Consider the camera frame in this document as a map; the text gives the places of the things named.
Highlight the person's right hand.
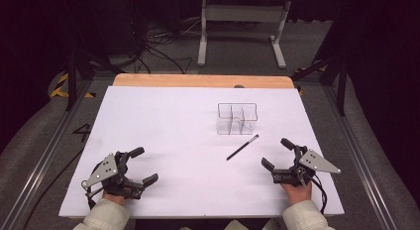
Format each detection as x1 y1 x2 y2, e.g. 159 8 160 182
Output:
279 181 313 206

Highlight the yellow black floor tape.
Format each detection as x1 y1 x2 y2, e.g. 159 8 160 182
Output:
49 72 97 99

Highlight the long black floor cable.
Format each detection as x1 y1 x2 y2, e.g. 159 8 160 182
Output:
21 149 84 230

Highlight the white metal stand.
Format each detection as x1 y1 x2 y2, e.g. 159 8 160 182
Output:
196 0 292 70

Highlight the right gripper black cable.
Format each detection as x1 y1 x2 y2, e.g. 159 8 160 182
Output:
310 173 329 215

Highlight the aluminium floor rail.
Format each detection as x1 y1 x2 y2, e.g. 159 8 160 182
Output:
320 84 399 230
0 78 94 230

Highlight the black tripod stand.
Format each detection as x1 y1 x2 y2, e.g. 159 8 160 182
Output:
64 41 127 113
290 41 349 118

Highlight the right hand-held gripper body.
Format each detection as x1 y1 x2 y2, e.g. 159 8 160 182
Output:
271 145 342 187

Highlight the tangle of black floor cables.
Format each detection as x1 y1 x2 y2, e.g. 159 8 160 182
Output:
132 18 199 75

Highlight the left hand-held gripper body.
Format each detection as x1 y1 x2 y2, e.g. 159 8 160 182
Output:
81 151 147 201

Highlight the black pen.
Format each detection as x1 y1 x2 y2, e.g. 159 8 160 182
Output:
225 134 261 162

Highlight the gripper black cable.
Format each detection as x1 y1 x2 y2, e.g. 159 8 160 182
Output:
310 173 329 215
84 186 104 210

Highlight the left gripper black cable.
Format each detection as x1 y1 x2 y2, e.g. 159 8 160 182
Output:
84 186 104 210

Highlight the clear acrylic organizer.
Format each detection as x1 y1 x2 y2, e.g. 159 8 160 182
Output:
216 102 259 136

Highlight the person's left hand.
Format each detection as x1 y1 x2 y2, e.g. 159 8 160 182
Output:
102 191 127 206

